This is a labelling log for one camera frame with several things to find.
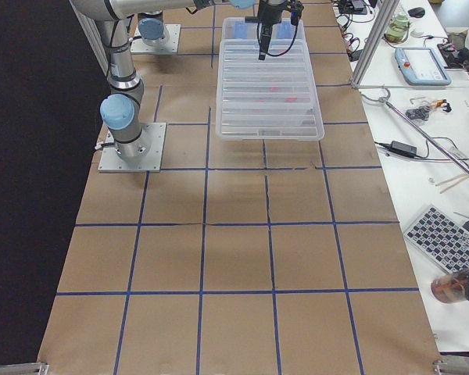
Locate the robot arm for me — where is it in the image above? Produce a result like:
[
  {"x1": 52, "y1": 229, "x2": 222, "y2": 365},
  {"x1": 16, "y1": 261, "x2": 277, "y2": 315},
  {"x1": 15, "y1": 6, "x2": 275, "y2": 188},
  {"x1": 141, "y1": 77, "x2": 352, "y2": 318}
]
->
[{"x1": 72, "y1": 1, "x2": 220, "y2": 162}]

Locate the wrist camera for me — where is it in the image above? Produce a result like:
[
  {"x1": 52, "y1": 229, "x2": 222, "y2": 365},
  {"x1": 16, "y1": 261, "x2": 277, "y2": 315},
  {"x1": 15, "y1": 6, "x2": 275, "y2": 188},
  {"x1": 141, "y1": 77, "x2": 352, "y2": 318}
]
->
[{"x1": 287, "y1": 0, "x2": 304, "y2": 27}]

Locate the aluminium frame post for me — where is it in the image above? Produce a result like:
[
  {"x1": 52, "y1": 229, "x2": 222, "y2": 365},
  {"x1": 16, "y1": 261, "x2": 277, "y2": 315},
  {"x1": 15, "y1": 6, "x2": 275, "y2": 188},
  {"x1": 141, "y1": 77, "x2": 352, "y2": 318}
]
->
[{"x1": 351, "y1": 0, "x2": 399, "y2": 88}]

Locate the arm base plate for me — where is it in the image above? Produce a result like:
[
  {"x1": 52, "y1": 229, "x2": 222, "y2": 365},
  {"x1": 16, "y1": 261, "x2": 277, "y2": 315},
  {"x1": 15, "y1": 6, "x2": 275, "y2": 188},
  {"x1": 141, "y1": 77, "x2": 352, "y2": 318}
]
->
[
  {"x1": 131, "y1": 24, "x2": 181, "y2": 55},
  {"x1": 98, "y1": 123, "x2": 166, "y2": 173}
]

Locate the clear plastic storage box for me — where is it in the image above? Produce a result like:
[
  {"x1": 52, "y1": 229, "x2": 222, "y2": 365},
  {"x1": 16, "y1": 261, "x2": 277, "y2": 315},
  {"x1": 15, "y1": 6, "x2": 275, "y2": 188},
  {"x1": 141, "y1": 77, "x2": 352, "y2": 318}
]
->
[{"x1": 220, "y1": 16, "x2": 310, "y2": 130}]

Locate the orange bottle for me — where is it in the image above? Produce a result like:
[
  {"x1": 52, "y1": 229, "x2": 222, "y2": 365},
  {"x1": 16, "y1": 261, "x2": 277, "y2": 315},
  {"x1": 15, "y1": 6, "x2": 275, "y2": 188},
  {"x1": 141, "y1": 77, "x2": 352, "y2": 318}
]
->
[{"x1": 431, "y1": 268, "x2": 469, "y2": 303}]

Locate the brown paper table cover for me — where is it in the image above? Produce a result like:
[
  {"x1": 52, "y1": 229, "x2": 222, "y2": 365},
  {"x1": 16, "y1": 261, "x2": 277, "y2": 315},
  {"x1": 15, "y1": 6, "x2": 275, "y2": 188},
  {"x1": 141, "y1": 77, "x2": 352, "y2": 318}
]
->
[{"x1": 38, "y1": 1, "x2": 439, "y2": 374}]

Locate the teach pendant tablet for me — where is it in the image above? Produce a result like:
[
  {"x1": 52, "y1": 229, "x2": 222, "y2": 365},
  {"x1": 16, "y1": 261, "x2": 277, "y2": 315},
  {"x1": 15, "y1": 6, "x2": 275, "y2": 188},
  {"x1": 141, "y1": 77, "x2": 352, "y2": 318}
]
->
[{"x1": 394, "y1": 47, "x2": 452, "y2": 86}]

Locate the calibration checker board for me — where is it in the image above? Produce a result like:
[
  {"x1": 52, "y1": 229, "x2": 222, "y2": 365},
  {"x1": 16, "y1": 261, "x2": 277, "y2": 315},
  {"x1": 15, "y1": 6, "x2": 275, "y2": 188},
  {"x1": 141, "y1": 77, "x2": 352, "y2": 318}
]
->
[{"x1": 403, "y1": 205, "x2": 469, "y2": 273}]

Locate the black power adapter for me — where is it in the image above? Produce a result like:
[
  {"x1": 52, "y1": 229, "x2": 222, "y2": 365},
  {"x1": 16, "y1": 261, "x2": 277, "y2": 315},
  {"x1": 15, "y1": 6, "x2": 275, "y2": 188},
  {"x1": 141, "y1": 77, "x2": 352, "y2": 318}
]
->
[{"x1": 390, "y1": 141, "x2": 417, "y2": 158}]

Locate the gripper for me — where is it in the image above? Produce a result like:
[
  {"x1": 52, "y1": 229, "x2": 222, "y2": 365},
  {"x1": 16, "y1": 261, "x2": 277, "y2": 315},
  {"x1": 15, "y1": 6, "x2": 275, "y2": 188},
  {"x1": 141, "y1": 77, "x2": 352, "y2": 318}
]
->
[{"x1": 257, "y1": 0, "x2": 288, "y2": 61}]

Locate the clear plastic box lid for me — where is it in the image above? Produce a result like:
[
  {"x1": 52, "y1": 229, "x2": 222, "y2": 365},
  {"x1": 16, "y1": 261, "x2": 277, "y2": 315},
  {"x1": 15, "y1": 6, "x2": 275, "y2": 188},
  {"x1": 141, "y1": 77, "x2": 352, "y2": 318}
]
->
[{"x1": 215, "y1": 39, "x2": 324, "y2": 141}]

